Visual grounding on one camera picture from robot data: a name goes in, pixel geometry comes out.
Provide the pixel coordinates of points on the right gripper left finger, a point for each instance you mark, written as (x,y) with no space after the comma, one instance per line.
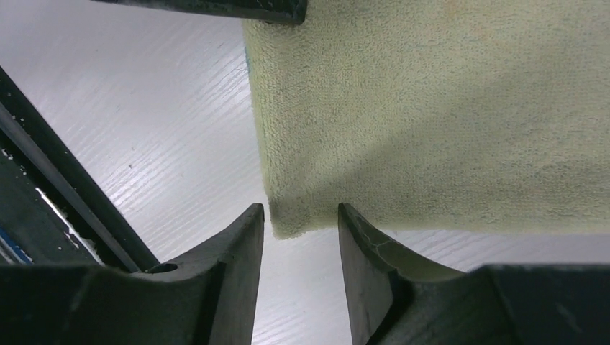
(207,295)

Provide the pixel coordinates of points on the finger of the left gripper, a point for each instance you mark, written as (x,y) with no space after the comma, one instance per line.
(291,12)

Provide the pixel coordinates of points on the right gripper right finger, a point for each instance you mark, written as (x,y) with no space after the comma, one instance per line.
(397,296)

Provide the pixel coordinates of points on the green yellow towel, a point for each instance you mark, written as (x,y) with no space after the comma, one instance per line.
(485,116)

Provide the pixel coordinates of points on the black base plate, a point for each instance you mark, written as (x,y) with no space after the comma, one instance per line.
(52,212)

